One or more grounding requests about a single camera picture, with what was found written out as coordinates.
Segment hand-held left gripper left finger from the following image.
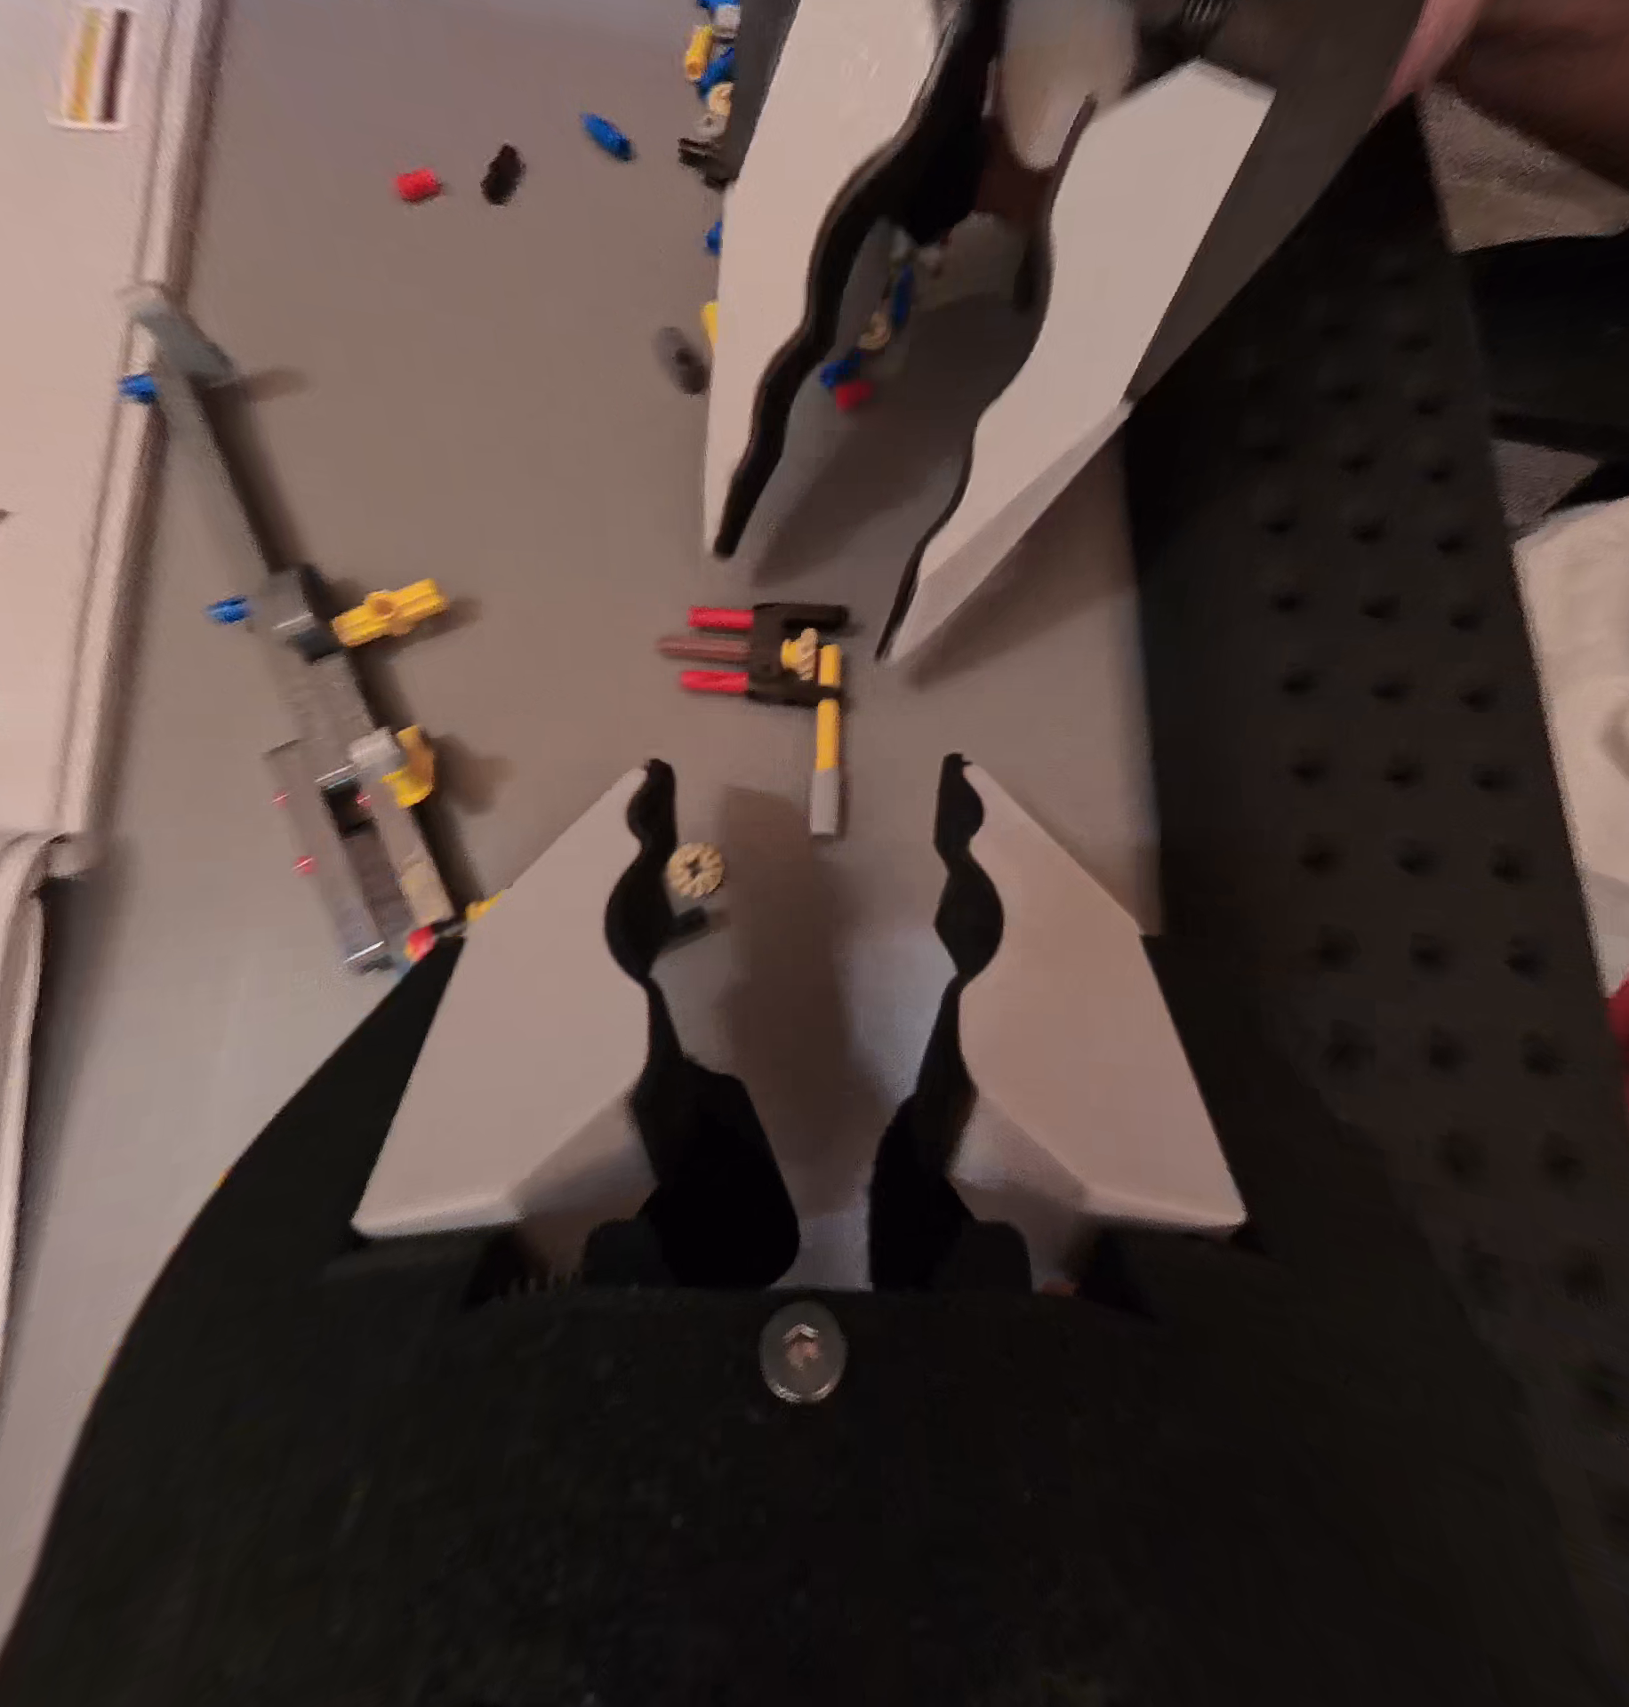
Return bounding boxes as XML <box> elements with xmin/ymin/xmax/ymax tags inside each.
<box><xmin>351</xmin><ymin>758</ymin><xmax>802</xmax><ymax>1291</ymax></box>

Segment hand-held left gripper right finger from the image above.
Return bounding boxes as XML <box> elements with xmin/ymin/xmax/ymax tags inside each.
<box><xmin>869</xmin><ymin>748</ymin><xmax>1248</xmax><ymax>1291</ymax></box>

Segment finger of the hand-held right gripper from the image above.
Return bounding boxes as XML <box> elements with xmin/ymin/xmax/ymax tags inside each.
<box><xmin>875</xmin><ymin>59</ymin><xmax>1281</xmax><ymax>668</ymax></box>
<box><xmin>701</xmin><ymin>0</ymin><xmax>1010</xmax><ymax>562</ymax></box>

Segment long grey lego beam assembly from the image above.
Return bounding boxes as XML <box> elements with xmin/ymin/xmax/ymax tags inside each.
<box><xmin>118</xmin><ymin>283</ymin><xmax>713</xmax><ymax>977</ymax></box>

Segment black lego fork red pins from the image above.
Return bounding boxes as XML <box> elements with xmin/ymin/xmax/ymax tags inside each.
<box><xmin>680</xmin><ymin>600</ymin><xmax>852</xmax><ymax>708</ymax></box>

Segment pile of small lego pins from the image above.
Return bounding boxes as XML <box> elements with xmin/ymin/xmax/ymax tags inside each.
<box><xmin>654</xmin><ymin>0</ymin><xmax>926</xmax><ymax>417</ymax></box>

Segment open lego instruction booklet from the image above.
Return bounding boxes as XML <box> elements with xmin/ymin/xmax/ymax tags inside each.
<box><xmin>0</xmin><ymin>0</ymin><xmax>223</xmax><ymax>1535</ymax></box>

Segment person's right hand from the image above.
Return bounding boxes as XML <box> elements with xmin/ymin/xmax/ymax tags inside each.
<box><xmin>1391</xmin><ymin>0</ymin><xmax>1629</xmax><ymax>190</ymax></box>

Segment black foam pad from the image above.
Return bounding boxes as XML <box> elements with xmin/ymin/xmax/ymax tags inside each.
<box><xmin>1119</xmin><ymin>99</ymin><xmax>1629</xmax><ymax>1707</ymax></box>

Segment person's white shirt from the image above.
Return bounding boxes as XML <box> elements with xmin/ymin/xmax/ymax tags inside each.
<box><xmin>1509</xmin><ymin>480</ymin><xmax>1629</xmax><ymax>1202</ymax></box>

